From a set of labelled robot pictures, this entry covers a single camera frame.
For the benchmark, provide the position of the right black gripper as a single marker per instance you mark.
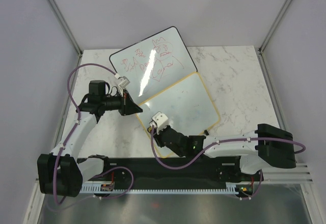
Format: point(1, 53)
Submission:
point(157, 137)

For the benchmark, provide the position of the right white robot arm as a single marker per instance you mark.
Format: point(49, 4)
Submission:
point(263, 147)

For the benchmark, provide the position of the black framed whiteboard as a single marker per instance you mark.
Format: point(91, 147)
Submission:
point(153, 64)

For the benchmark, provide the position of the aluminium frame post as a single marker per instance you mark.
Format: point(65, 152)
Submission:
point(275, 24)
point(64, 25)

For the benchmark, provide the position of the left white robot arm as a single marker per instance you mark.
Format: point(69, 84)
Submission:
point(62, 172)

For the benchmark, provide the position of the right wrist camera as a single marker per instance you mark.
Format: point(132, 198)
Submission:
point(159, 122)

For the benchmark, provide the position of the yellow framed whiteboard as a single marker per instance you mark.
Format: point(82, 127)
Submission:
point(187, 104)

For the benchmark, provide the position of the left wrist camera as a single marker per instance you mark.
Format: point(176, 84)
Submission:
point(123, 82)

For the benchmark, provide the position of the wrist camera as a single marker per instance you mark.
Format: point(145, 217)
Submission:
point(159, 122)
point(123, 82)

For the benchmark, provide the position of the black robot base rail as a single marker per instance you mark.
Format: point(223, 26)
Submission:
point(205, 172)

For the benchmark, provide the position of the left aluminium frame post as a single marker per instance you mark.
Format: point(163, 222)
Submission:
point(64, 25)

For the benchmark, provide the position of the white slotted cable duct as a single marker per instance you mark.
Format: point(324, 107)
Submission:
point(100, 188)

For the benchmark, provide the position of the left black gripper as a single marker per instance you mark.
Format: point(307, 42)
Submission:
point(125, 104)

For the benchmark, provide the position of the aluminium front rail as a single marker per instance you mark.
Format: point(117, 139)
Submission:
point(298, 175)

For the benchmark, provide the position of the right aluminium frame post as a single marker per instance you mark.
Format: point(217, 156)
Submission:
point(275, 24)

